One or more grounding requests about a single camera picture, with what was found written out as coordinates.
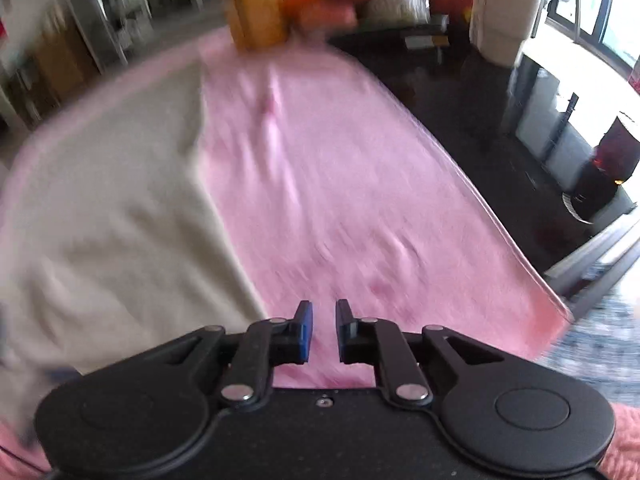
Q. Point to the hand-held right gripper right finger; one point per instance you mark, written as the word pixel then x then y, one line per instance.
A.
pixel 342 337

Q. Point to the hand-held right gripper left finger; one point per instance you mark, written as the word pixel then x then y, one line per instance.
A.
pixel 305 332

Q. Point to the cream knit garment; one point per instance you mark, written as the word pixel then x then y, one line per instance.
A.
pixel 110 220

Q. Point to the pink printed blanket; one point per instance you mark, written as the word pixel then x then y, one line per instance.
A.
pixel 325 185

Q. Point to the blue patterned cloth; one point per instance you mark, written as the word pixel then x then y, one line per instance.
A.
pixel 600 350

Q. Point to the person's pink fleece clothing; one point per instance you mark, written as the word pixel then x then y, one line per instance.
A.
pixel 625 445

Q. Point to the dark round heater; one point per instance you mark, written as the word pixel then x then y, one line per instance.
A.
pixel 605 170

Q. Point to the tall orange plush toy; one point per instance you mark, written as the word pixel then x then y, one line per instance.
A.
pixel 255 5

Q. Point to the white ribbed cushion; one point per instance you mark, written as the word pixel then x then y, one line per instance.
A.
pixel 395 4

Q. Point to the white planter box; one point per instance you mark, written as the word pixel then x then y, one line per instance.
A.
pixel 505 20

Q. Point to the wooden cabinet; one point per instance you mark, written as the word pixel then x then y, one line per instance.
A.
pixel 62 60

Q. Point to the red paper decoration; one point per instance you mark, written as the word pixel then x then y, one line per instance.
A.
pixel 634 77

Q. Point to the grey tall appliance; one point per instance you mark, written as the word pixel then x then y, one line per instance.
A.
pixel 87 5

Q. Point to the dark framed window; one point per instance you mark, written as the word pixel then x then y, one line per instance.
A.
pixel 590 5

